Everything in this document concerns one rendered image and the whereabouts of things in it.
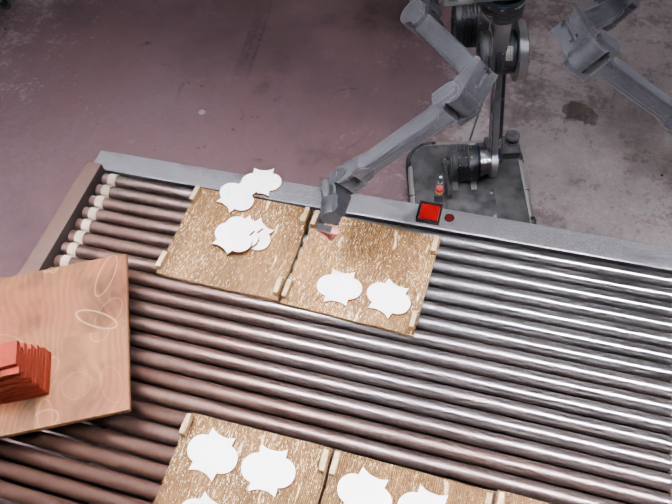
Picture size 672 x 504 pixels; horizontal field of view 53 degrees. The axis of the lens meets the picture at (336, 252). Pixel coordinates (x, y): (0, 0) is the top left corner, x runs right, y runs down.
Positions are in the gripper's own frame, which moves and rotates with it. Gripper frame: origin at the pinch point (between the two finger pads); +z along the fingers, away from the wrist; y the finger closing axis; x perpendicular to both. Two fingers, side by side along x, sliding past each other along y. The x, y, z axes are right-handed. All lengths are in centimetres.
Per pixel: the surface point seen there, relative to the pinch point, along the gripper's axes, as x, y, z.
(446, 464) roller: -48, -57, 12
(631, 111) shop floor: -99, 177, 101
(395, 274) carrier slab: -20.4, -6.5, 9.3
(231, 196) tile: 39.8, 8.2, 8.1
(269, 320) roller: 11.9, -30.6, 11.2
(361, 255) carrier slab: -8.5, -2.6, 9.2
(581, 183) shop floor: -80, 123, 102
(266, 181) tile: 31.5, 18.6, 10.1
